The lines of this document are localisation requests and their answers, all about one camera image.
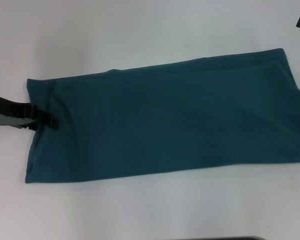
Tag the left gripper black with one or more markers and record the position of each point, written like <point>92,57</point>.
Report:
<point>2,103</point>

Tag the teal T-shirt with FREE print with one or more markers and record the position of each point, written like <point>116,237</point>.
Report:
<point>165,120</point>

